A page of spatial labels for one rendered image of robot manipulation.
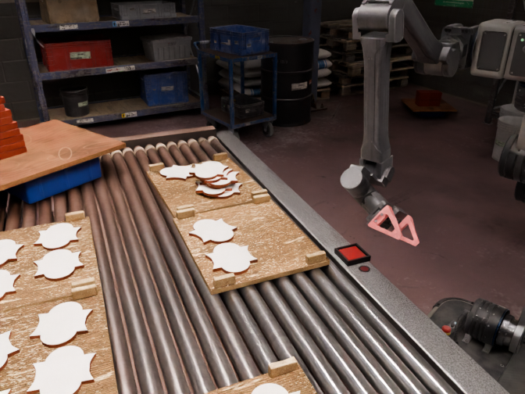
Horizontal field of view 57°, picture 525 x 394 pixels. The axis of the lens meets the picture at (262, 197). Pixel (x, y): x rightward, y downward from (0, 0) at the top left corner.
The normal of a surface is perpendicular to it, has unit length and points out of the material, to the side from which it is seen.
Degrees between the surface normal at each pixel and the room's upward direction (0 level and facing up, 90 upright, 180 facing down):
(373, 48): 97
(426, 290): 0
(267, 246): 0
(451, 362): 0
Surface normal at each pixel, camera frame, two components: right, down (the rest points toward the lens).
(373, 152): -0.65, 0.44
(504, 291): 0.00, -0.89
